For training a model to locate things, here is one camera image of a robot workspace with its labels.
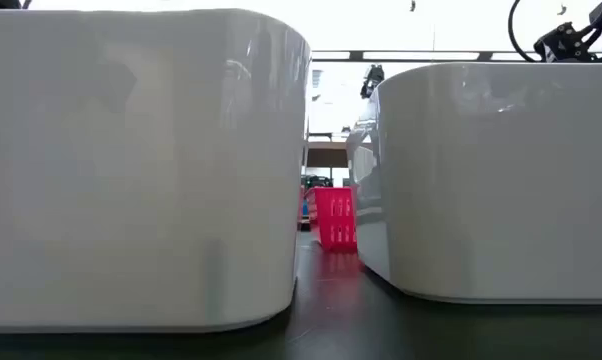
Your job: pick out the black ceiling spotlight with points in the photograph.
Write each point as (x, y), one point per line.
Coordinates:
(372, 80)

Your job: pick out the black horizontal overhead bar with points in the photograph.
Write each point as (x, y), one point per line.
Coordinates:
(356, 55)

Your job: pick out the white plastic storage bin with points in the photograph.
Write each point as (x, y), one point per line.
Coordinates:
(131, 175)
(481, 190)

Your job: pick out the black table mat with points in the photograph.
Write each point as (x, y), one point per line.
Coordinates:
(331, 310)

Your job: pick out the red slotted plastic basket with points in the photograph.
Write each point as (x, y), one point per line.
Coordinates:
(336, 220)

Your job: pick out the wooden shelf with black legs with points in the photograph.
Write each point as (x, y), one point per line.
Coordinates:
(326, 155)

